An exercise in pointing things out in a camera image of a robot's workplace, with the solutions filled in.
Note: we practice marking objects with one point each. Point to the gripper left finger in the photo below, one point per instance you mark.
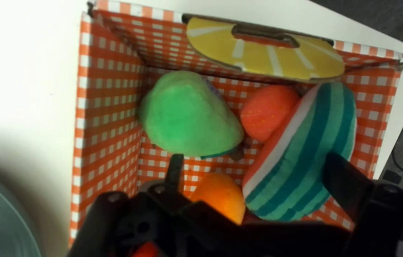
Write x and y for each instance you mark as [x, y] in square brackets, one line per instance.
[173, 200]

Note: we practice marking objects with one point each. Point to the orange checkered cardboard box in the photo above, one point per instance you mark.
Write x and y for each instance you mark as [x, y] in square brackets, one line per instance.
[116, 117]

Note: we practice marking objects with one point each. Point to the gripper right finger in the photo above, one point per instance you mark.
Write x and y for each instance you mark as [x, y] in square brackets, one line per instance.
[358, 192]

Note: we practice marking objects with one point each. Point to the green pear plushie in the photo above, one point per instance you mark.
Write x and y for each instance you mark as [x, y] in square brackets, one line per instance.
[187, 114]

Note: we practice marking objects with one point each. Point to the red strawberry plushie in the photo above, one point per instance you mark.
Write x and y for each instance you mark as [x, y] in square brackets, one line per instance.
[265, 110]

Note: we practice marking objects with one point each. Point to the orange fruit plushie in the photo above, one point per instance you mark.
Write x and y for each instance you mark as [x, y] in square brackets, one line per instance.
[221, 194]

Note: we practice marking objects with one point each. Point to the watermelon plushie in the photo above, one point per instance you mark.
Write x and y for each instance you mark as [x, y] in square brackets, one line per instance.
[301, 157]

